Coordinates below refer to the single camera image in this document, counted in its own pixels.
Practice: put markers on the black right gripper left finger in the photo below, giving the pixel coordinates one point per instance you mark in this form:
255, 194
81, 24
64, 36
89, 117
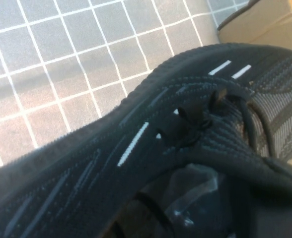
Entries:
138, 220

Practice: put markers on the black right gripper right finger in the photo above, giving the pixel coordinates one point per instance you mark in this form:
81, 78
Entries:
272, 203

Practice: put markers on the black knit sneaker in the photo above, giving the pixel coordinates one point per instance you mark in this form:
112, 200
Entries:
98, 153

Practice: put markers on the brown cardboard shoe box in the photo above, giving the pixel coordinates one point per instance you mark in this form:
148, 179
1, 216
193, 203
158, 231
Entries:
267, 24

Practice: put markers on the grey checked tablecloth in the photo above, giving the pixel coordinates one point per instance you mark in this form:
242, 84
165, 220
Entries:
49, 62

